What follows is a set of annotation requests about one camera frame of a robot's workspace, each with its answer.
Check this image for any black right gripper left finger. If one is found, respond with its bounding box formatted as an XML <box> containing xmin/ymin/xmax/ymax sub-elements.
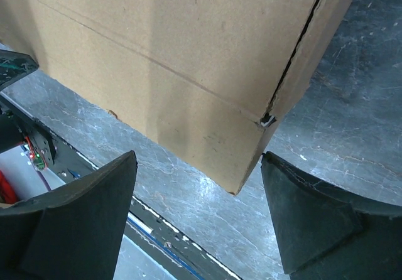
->
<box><xmin>1</xmin><ymin>151</ymin><xmax>138</xmax><ymax>279</ymax></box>

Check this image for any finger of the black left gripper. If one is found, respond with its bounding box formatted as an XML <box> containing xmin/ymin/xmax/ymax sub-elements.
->
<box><xmin>0</xmin><ymin>50</ymin><xmax>39</xmax><ymax>89</ymax></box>

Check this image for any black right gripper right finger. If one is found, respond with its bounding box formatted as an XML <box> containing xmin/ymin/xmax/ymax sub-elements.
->
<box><xmin>261</xmin><ymin>152</ymin><xmax>401</xmax><ymax>274</ymax></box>

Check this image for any brown cardboard box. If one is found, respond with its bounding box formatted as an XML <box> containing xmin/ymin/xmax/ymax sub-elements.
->
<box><xmin>1</xmin><ymin>0</ymin><xmax>352</xmax><ymax>195</ymax></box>

